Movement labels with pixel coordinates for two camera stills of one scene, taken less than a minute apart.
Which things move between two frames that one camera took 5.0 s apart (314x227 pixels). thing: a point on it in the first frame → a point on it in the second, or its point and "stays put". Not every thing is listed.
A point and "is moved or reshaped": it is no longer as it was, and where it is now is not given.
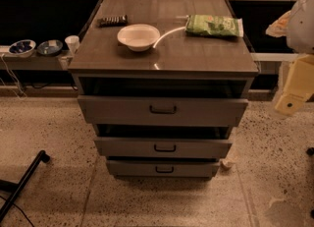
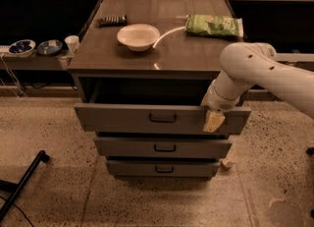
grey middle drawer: [132, 148] stays put
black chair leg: [14, 187] stays put
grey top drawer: [162, 111] is moved or reshaped
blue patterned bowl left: [22, 47] stays put
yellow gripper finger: [298, 86] → [212, 99]
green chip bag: [214, 26] stays put
